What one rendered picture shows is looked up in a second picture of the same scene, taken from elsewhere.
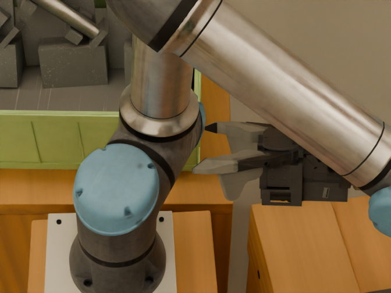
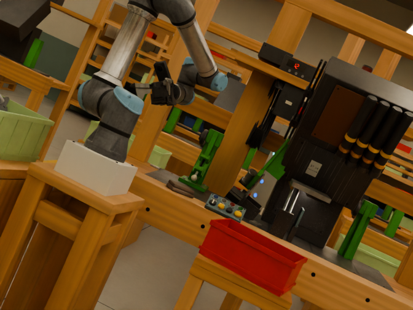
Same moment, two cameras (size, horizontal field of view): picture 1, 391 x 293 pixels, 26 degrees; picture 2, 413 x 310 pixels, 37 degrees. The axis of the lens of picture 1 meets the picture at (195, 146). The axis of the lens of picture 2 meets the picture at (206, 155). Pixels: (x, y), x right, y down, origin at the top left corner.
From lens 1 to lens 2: 2.26 m
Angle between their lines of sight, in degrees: 77
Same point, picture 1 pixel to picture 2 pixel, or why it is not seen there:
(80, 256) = (112, 138)
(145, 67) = (128, 53)
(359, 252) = not seen: hidden behind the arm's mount
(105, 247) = (132, 123)
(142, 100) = (119, 71)
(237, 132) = (142, 85)
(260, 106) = (201, 44)
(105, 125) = (25, 124)
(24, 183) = not seen: outside the picture
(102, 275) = (123, 143)
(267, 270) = not seen: hidden behind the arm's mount
